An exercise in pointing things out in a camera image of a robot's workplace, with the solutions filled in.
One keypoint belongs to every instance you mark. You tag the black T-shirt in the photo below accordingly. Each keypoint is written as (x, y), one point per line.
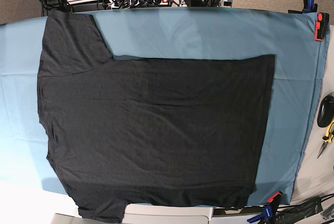
(166, 132)

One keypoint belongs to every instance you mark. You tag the blue table cloth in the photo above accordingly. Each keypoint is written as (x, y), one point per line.
(304, 74)

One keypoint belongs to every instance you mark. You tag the white power strip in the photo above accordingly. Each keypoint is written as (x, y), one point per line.
(149, 3)

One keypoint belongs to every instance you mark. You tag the blue orange clamp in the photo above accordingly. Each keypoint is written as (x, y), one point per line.
(268, 212)

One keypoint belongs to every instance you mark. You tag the black computer mouse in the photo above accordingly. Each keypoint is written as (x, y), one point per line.
(325, 113)

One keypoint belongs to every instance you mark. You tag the orange black clamp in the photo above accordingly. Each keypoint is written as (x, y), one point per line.
(321, 26)

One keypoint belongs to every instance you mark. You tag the yellow handled pliers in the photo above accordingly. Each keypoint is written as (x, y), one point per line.
(327, 139)

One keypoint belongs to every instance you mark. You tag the blue handled clamp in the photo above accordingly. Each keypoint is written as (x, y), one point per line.
(309, 6)

